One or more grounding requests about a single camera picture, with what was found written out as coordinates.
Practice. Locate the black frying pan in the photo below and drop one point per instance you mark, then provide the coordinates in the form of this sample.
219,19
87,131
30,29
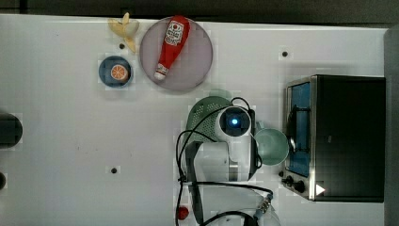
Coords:
11,130

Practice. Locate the blue bowl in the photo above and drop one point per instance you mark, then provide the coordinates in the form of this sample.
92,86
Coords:
105,71

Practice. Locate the grey round plate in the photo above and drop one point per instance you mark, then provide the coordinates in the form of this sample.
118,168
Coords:
191,66

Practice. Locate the green plastic strainer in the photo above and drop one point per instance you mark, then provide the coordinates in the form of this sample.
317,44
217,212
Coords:
205,110

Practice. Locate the small red toy fruit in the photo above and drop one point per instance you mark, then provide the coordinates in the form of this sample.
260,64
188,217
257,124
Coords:
183,213

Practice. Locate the orange slice toy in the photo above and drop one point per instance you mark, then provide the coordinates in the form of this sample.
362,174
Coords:
119,73

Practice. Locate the red ketchup bottle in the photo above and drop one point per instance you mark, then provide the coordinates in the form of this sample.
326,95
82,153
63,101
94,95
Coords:
176,35

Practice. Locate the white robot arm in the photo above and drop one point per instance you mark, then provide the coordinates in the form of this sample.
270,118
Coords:
218,171

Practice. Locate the yellow banana toy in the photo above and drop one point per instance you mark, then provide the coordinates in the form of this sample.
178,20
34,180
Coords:
126,28

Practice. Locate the green mug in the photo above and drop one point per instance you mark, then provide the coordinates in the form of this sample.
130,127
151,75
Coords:
273,147

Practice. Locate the black toaster oven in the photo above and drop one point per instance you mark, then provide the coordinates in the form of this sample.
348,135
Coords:
336,130

